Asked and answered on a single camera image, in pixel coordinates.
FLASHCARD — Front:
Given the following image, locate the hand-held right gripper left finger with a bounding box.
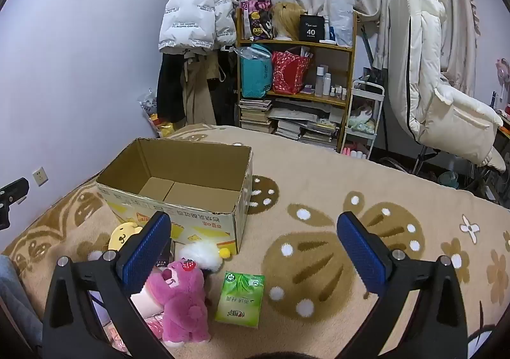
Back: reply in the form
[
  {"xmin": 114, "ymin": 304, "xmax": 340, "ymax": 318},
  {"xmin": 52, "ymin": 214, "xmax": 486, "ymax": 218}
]
[{"xmin": 42, "ymin": 211, "xmax": 176, "ymax": 359}]

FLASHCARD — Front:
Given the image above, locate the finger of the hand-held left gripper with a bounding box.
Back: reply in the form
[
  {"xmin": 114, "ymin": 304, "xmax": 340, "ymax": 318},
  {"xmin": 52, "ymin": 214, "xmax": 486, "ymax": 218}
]
[{"xmin": 0, "ymin": 178, "xmax": 30, "ymax": 230}]

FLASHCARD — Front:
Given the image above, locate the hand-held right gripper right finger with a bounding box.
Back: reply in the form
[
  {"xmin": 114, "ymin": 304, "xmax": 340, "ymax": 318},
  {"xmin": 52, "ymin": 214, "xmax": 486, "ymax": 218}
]
[{"xmin": 337, "ymin": 211, "xmax": 469, "ymax": 359}]

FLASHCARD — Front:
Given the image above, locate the yellow plush toy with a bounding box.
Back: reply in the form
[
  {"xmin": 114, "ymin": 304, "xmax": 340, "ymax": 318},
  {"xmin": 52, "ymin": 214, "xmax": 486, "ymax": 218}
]
[{"xmin": 108, "ymin": 222, "xmax": 144, "ymax": 252}]

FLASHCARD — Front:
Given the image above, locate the pale pink squishy toy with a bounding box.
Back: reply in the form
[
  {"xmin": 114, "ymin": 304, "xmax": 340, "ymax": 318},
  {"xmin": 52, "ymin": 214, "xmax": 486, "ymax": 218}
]
[{"xmin": 129, "ymin": 289, "xmax": 166, "ymax": 318}]

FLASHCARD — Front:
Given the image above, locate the pink bear plush toy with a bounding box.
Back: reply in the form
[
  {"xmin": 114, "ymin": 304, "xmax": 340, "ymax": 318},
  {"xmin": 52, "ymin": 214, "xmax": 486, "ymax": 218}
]
[{"xmin": 145, "ymin": 257, "xmax": 212, "ymax": 347}]

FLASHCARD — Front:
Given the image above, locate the cardboard box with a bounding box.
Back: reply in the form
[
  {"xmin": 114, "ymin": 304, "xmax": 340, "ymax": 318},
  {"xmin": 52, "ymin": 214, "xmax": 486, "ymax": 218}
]
[{"xmin": 96, "ymin": 138, "xmax": 253, "ymax": 256}]

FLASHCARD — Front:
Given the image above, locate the pink plastic packet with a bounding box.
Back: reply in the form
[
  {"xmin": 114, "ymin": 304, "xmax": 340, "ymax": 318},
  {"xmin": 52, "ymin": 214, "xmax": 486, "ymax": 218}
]
[{"xmin": 101, "ymin": 315, "xmax": 164, "ymax": 355}]

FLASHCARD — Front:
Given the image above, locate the green tissue packet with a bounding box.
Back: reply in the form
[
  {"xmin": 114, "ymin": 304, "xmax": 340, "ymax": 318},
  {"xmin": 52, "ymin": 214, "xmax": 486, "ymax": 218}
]
[{"xmin": 214, "ymin": 271, "xmax": 266, "ymax": 328}]

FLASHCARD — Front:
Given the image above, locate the black tissue packet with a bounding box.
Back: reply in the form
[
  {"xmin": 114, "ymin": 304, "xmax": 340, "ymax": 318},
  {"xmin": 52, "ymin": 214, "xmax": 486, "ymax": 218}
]
[{"xmin": 155, "ymin": 240, "xmax": 176, "ymax": 269}]

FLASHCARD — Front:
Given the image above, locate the white fluffy plush toy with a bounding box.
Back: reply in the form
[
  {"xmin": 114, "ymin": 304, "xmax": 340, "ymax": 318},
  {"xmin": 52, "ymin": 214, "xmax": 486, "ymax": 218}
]
[{"xmin": 178, "ymin": 241, "xmax": 224, "ymax": 273}]

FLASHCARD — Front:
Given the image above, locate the beige printed blanket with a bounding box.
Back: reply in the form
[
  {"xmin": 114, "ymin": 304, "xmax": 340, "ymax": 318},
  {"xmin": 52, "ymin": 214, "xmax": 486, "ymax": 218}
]
[{"xmin": 0, "ymin": 124, "xmax": 510, "ymax": 359}]

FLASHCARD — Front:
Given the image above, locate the grey blue clothing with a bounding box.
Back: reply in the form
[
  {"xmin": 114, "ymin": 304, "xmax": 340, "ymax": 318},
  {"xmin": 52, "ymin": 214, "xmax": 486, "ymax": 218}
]
[{"xmin": 0, "ymin": 255, "xmax": 42, "ymax": 348}]

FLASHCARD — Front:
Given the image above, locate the pale cloth bundle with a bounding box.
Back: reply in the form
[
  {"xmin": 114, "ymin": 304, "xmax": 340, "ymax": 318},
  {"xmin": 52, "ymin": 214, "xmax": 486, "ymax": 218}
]
[{"xmin": 347, "ymin": 104, "xmax": 377, "ymax": 133}]

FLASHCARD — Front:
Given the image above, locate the pile of magazines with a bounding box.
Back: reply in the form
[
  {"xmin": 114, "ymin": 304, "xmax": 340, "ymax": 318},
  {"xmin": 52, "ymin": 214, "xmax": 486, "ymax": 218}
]
[{"xmin": 269, "ymin": 100, "xmax": 343, "ymax": 150}]

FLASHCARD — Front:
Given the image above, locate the clear bag with yellow contents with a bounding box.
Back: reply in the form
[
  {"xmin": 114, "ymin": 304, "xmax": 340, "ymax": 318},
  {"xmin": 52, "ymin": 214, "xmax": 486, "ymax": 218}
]
[{"xmin": 137, "ymin": 89, "xmax": 176, "ymax": 139}]

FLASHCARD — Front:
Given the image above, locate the white trolley cart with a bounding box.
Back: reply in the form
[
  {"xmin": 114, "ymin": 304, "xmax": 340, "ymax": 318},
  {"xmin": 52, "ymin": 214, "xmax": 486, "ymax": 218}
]
[{"xmin": 339, "ymin": 79, "xmax": 385, "ymax": 161}]

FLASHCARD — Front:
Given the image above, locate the beige coat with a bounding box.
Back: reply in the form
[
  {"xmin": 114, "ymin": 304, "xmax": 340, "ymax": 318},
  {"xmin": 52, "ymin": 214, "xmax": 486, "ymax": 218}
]
[{"xmin": 181, "ymin": 52, "xmax": 218, "ymax": 126}]

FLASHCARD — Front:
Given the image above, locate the black coat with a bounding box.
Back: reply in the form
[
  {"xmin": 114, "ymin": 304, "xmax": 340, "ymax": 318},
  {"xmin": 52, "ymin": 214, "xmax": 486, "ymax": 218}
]
[{"xmin": 157, "ymin": 50, "xmax": 188, "ymax": 125}]

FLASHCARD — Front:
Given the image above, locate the stack of books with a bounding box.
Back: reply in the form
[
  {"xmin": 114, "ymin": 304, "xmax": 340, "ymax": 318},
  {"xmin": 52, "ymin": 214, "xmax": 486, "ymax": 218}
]
[{"xmin": 238, "ymin": 98, "xmax": 275, "ymax": 133}]

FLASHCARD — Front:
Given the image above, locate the red bag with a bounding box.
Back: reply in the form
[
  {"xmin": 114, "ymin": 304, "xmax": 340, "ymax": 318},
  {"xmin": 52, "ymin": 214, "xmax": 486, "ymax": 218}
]
[{"xmin": 272, "ymin": 50, "xmax": 313, "ymax": 96}]

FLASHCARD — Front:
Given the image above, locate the white padded coat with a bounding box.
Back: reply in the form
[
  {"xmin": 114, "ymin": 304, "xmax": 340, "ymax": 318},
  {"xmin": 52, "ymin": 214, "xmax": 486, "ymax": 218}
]
[{"xmin": 388, "ymin": 0, "xmax": 506, "ymax": 172}]

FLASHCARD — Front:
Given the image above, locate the teal bag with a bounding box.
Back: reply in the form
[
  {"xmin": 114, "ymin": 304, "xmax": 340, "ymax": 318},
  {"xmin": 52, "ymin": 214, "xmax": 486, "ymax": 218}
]
[{"xmin": 239, "ymin": 44, "xmax": 273, "ymax": 99}]

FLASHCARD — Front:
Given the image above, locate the wooden shelf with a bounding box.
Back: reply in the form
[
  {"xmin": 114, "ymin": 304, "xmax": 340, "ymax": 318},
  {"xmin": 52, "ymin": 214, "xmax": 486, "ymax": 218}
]
[{"xmin": 236, "ymin": 6, "xmax": 357, "ymax": 153}]

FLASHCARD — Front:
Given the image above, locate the small black box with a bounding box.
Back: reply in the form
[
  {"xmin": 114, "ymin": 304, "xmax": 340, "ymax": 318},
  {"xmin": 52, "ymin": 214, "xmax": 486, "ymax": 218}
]
[{"xmin": 300, "ymin": 14, "xmax": 325, "ymax": 42}]

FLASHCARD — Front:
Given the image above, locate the pink fan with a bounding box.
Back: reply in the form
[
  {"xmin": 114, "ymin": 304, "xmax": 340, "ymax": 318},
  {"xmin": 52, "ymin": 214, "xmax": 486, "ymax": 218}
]
[{"xmin": 495, "ymin": 58, "xmax": 510, "ymax": 83}]

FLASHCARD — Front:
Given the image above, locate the clear plastic bag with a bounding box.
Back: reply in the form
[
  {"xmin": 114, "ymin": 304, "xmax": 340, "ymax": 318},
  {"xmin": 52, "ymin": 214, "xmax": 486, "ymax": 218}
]
[{"xmin": 329, "ymin": 0, "xmax": 355, "ymax": 47}]

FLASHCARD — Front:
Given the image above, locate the blonde wig head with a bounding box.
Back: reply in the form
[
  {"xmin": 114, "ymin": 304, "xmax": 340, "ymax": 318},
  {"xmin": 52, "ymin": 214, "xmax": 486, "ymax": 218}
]
[{"xmin": 272, "ymin": 2, "xmax": 307, "ymax": 41}]

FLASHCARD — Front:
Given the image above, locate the black and pink printed bag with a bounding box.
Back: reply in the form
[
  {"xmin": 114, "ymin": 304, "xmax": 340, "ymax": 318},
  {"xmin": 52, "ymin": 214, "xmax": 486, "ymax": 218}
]
[{"xmin": 241, "ymin": 0, "xmax": 275, "ymax": 41}]

